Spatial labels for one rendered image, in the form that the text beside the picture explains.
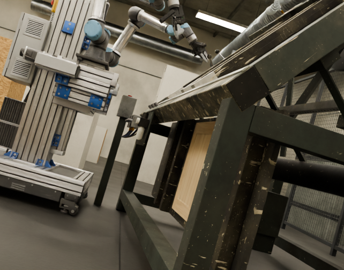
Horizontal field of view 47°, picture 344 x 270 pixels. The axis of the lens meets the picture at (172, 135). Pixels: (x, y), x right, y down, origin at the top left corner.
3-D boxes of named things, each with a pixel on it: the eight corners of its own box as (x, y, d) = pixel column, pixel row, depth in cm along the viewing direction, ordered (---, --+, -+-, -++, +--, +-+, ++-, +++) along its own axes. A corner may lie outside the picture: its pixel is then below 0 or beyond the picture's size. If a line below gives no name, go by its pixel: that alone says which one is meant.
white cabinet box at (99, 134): (70, 154, 823) (80, 121, 827) (97, 162, 830) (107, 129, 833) (67, 155, 778) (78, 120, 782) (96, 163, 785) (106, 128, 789)
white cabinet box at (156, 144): (132, 175, 736) (163, 70, 747) (162, 184, 743) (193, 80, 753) (133, 179, 677) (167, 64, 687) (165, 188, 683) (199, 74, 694)
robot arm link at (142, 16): (128, -1, 322) (179, 24, 309) (133, 5, 333) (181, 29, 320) (121, 12, 323) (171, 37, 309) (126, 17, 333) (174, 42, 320)
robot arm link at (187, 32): (178, 28, 330) (187, 22, 329) (185, 39, 332) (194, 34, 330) (178, 27, 322) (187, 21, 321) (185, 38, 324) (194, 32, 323)
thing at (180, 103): (146, 125, 343) (139, 114, 342) (157, 117, 345) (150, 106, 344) (241, 113, 127) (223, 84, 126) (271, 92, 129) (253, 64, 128)
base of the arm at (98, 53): (82, 55, 269) (86, 41, 269) (84, 59, 284) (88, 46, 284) (103, 61, 271) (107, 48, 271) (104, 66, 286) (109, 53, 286)
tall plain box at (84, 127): (44, 157, 601) (78, 47, 610) (83, 168, 608) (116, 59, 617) (30, 159, 512) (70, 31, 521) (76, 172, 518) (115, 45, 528)
